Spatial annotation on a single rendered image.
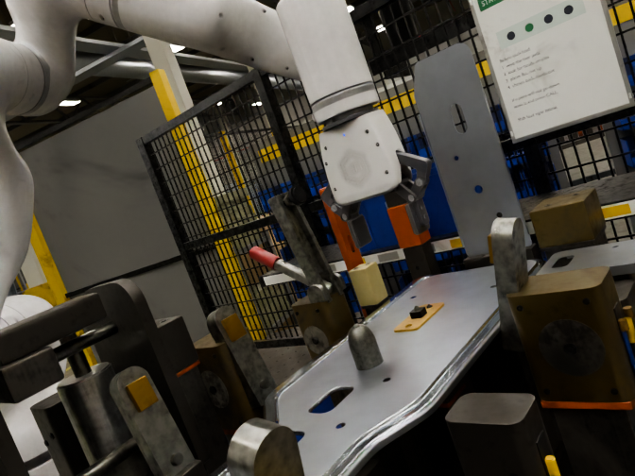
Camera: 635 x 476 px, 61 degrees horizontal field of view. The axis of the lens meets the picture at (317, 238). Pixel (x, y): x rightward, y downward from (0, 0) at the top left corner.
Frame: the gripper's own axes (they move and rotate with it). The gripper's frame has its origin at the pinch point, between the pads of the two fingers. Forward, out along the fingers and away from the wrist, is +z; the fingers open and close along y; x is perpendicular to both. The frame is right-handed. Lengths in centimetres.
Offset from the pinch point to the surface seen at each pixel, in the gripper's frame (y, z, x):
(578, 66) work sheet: 15, -12, 54
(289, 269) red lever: -19.1, 1.9, -0.7
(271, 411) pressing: -6.1, 11.8, -23.6
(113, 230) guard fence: -249, -20, 104
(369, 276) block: -10.7, 7.2, 6.6
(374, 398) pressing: 5.4, 12.2, -20.2
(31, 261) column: -740, -33, 251
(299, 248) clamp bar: -14.7, -1.0, -1.8
